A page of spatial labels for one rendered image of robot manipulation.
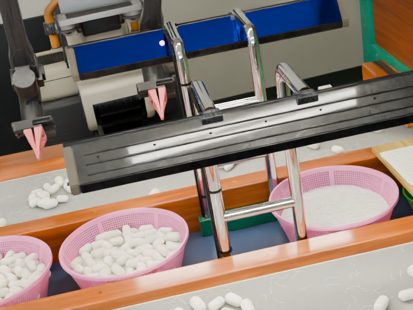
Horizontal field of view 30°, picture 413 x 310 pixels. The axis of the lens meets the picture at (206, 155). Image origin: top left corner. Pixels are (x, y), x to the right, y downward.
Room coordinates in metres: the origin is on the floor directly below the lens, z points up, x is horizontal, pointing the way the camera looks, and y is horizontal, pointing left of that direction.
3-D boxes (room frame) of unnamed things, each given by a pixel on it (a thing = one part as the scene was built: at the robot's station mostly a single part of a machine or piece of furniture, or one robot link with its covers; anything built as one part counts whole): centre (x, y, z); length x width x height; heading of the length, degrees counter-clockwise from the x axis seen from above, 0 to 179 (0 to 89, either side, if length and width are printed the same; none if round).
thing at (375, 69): (1.76, -0.48, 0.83); 0.30 x 0.06 x 0.07; 5
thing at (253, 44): (1.58, -0.05, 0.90); 0.20 x 0.19 x 0.45; 95
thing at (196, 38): (1.66, -0.05, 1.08); 0.62 x 0.08 x 0.07; 95
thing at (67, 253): (1.36, 0.20, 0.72); 0.27 x 0.27 x 0.10
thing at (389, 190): (1.39, -0.24, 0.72); 0.27 x 0.27 x 0.10
